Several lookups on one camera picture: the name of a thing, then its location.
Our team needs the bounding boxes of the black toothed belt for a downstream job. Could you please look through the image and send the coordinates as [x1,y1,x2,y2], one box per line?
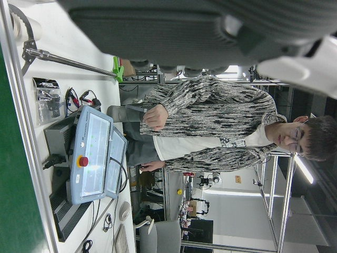
[7,3,37,75]

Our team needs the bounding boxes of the black bag of parts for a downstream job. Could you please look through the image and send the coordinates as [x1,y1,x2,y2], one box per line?
[32,77,67,126]

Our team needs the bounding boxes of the white computer mouse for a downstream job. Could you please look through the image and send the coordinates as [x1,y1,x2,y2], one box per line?
[118,201,131,222]

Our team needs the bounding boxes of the green plastic clamp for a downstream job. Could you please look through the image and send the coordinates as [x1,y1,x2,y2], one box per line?
[113,56,125,82]

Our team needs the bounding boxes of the grey control box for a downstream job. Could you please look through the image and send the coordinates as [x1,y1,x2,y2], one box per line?
[49,189,92,243]
[43,115,80,170]

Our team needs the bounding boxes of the blue-grey teach pendant red button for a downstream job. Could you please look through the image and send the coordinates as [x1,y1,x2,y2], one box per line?
[70,105,114,206]

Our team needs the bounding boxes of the metal rod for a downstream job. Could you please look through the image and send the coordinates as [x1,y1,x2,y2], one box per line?
[23,46,118,79]

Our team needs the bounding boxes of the grey office chair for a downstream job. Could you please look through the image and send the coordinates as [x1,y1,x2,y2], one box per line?
[134,219,183,253]

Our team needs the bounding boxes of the aluminium frame rack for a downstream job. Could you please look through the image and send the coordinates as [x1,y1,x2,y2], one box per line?
[254,154,297,251]

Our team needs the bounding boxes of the alligator clip leads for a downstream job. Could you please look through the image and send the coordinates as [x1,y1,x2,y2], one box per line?
[65,87,102,109]

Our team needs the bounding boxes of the person in patterned cardigan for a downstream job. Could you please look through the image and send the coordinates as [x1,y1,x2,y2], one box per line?
[107,76,334,173]

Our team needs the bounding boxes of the aluminium conveyor rail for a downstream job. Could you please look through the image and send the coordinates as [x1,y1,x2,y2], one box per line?
[0,0,59,253]

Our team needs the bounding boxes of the white keyboard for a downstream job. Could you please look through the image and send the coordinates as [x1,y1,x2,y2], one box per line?
[112,223,130,253]

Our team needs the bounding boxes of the thin-framed glasses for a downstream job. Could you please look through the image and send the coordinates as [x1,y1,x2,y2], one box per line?
[289,120,309,154]

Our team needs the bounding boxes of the cardboard box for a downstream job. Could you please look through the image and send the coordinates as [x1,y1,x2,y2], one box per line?
[120,59,137,77]

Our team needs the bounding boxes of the white paper cup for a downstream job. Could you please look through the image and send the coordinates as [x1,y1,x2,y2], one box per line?
[9,13,43,42]

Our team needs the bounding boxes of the black pendant cable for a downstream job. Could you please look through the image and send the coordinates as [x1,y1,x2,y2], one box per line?
[108,156,130,193]

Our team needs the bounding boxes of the black earphone cable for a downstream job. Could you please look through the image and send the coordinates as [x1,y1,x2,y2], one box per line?
[103,212,113,233]

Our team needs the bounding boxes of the green conveyor belt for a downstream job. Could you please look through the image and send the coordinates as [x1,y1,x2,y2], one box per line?
[0,43,53,253]

